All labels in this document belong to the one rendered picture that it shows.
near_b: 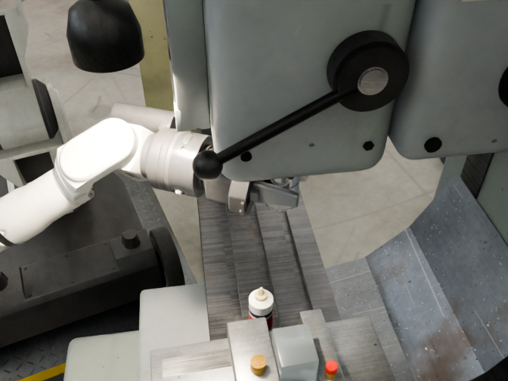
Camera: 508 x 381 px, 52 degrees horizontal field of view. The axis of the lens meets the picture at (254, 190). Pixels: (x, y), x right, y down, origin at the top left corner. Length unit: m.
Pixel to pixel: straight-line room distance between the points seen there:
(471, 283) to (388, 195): 1.68
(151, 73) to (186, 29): 2.01
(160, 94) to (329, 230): 1.04
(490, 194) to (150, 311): 0.66
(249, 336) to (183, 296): 0.32
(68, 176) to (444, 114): 0.48
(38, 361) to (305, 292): 0.86
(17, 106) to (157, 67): 1.35
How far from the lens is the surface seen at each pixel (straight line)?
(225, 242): 1.07
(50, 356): 1.60
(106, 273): 1.47
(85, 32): 0.53
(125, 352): 1.17
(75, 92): 3.47
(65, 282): 1.49
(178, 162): 0.69
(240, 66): 0.48
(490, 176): 0.95
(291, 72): 0.49
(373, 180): 2.67
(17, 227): 0.80
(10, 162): 1.36
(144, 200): 1.94
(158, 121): 0.75
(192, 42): 0.55
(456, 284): 0.97
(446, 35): 0.50
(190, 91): 0.58
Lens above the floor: 1.69
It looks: 42 degrees down
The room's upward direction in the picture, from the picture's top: straight up
